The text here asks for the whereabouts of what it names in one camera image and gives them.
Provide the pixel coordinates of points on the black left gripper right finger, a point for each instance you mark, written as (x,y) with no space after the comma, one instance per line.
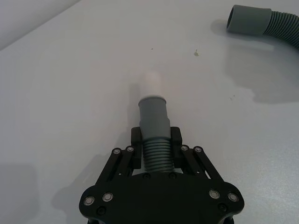
(176,151)

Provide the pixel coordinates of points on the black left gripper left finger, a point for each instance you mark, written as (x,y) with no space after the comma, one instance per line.
(136,151)

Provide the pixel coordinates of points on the white plastic pipe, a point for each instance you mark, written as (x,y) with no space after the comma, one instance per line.
(151,84)

